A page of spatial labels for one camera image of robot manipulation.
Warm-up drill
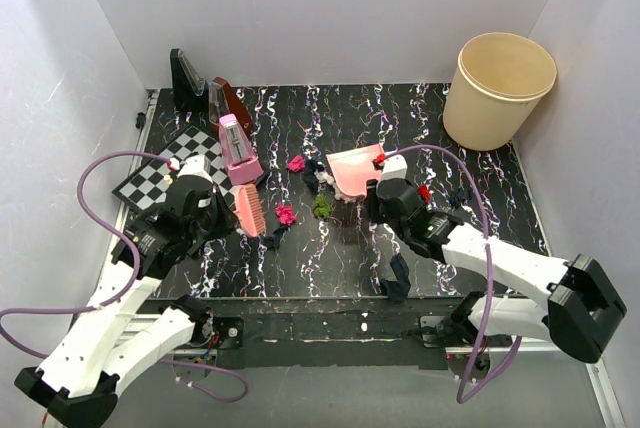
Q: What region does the pink hand brush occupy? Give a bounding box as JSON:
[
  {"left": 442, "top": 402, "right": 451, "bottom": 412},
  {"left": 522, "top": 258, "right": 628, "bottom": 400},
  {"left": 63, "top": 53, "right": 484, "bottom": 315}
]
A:
[{"left": 232, "top": 184, "right": 266, "bottom": 238}]

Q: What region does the pink plastic dustpan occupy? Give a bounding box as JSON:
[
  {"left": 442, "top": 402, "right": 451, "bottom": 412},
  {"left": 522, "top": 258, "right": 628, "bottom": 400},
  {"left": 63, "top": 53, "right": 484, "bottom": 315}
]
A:
[{"left": 327, "top": 144, "right": 384, "bottom": 198}]

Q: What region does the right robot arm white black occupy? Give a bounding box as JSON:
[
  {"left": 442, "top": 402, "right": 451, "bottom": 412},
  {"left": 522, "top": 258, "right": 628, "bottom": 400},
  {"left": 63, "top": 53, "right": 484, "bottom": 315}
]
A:
[{"left": 365, "top": 178, "right": 627, "bottom": 364}]

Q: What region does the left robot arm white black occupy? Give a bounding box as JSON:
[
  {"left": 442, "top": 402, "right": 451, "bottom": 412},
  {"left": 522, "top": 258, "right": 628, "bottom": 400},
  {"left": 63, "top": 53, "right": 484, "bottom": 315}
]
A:
[{"left": 14, "top": 167, "right": 242, "bottom": 427}]

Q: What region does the red paper scrap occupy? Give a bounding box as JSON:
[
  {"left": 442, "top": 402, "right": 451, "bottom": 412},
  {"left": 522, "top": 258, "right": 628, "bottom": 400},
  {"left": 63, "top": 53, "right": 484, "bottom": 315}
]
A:
[{"left": 418, "top": 185, "right": 431, "bottom": 204}]

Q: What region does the black paper scrap near bucket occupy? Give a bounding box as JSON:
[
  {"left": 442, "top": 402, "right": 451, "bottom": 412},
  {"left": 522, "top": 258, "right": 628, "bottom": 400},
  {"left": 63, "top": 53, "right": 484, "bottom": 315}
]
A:
[{"left": 447, "top": 187, "right": 474, "bottom": 210}]

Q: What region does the pink metronome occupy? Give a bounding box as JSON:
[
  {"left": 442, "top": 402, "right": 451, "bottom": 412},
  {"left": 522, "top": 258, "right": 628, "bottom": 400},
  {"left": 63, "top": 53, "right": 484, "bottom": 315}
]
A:
[{"left": 219, "top": 114, "right": 264, "bottom": 186}]

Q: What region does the black paper scrap small left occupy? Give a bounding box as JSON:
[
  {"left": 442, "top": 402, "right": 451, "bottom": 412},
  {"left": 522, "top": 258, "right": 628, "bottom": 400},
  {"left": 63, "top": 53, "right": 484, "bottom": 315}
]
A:
[{"left": 263, "top": 225, "right": 289, "bottom": 250}]

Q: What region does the black white chessboard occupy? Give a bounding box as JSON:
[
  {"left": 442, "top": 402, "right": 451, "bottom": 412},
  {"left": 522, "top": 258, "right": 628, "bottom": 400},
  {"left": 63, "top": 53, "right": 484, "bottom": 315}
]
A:
[{"left": 112, "top": 125, "right": 234, "bottom": 212}]

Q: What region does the green paper scrap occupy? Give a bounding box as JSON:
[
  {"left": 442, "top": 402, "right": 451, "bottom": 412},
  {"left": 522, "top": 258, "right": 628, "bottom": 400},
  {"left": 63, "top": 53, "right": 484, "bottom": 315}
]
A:
[{"left": 313, "top": 193, "right": 332, "bottom": 221}]

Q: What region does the magenta paper scrap lower left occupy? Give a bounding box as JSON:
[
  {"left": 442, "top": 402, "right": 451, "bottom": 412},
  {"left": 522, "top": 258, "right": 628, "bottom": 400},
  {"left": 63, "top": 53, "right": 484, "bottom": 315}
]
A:
[{"left": 275, "top": 204, "right": 296, "bottom": 226}]

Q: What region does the magenta paper scrap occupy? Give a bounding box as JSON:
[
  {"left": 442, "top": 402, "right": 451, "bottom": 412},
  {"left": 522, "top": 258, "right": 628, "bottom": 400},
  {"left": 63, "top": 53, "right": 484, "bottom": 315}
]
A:
[
  {"left": 287, "top": 155, "right": 306, "bottom": 173},
  {"left": 275, "top": 204, "right": 296, "bottom": 226}
]

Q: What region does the white paper scrap centre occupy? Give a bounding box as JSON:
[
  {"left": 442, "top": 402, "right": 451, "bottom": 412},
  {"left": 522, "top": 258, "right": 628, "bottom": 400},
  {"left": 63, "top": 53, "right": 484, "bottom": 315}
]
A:
[{"left": 317, "top": 171, "right": 335, "bottom": 186}]

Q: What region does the black paper scrap front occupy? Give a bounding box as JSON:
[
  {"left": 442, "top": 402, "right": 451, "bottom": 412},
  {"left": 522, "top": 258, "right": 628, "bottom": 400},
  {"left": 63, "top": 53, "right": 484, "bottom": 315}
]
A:
[{"left": 379, "top": 253, "right": 411, "bottom": 303}]

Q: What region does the dark navy scrap centre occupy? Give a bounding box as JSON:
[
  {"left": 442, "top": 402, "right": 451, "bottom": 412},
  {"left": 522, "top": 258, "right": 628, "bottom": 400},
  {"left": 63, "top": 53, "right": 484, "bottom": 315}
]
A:
[{"left": 302, "top": 158, "right": 325, "bottom": 194}]

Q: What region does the magenta paper scrap upper left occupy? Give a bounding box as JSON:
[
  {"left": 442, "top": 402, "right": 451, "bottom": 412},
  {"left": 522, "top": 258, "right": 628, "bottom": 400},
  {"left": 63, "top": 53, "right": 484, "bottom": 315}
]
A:
[{"left": 287, "top": 155, "right": 306, "bottom": 173}]

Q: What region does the brown metronome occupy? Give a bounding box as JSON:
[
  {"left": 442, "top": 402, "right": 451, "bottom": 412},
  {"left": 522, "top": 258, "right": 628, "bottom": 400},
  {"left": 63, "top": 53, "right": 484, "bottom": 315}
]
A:
[{"left": 209, "top": 77, "right": 253, "bottom": 137}]

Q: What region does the black metronome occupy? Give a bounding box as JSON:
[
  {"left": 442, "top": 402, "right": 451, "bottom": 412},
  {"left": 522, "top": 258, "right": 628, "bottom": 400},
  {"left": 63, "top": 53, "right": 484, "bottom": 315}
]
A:
[{"left": 170, "top": 48, "right": 209, "bottom": 113}]

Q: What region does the beige plastic bucket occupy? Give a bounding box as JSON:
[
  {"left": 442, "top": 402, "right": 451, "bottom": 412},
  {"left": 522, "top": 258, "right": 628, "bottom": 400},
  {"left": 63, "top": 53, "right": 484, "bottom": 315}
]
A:
[{"left": 443, "top": 32, "right": 557, "bottom": 151}]

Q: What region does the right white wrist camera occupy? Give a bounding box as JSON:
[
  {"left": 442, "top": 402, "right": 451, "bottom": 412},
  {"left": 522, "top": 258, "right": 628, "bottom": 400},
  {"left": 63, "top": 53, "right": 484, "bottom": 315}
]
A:
[{"left": 373, "top": 154, "right": 407, "bottom": 182}]

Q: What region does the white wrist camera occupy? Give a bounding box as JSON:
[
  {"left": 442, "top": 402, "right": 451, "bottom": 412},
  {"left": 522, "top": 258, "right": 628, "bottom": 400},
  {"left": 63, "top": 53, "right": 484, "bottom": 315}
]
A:
[
  {"left": 373, "top": 154, "right": 407, "bottom": 182},
  {"left": 168, "top": 154, "right": 212, "bottom": 182}
]

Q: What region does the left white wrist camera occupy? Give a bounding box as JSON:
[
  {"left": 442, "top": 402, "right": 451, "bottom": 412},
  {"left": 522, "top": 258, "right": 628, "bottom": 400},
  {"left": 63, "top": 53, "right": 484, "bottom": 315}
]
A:
[{"left": 168, "top": 154, "right": 212, "bottom": 182}]

